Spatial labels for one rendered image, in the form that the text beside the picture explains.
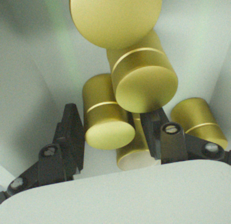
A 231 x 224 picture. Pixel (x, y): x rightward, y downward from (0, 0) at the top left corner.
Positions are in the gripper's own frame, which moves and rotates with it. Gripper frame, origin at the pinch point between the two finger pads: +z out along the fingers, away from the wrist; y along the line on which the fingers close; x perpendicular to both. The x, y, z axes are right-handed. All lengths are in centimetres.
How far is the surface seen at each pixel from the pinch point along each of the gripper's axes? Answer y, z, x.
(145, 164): 2.1, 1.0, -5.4
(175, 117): 5.6, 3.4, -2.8
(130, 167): 0.8, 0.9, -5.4
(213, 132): 7.5, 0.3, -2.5
